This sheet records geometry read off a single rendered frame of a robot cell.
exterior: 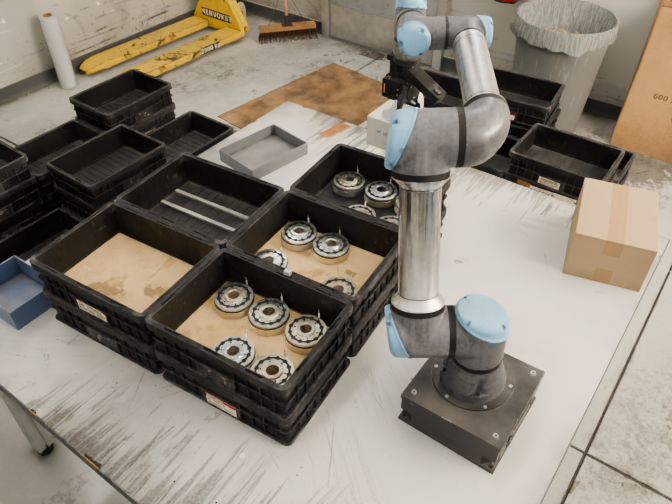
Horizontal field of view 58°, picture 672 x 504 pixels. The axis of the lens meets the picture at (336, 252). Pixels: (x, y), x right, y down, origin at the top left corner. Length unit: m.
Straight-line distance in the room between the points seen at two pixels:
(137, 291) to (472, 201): 1.16
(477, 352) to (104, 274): 1.01
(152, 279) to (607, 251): 1.28
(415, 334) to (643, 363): 1.63
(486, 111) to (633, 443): 1.63
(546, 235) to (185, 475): 1.32
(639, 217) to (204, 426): 1.36
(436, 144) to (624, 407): 1.69
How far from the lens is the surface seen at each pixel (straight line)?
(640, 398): 2.69
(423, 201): 1.21
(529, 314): 1.83
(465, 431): 1.43
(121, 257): 1.82
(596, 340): 1.82
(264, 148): 2.43
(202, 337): 1.55
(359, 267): 1.69
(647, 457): 2.54
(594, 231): 1.91
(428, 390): 1.47
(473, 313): 1.33
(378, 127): 1.74
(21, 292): 2.02
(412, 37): 1.49
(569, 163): 2.90
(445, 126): 1.18
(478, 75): 1.35
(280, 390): 1.30
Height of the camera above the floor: 1.99
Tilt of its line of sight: 42 degrees down
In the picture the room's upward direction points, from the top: straight up
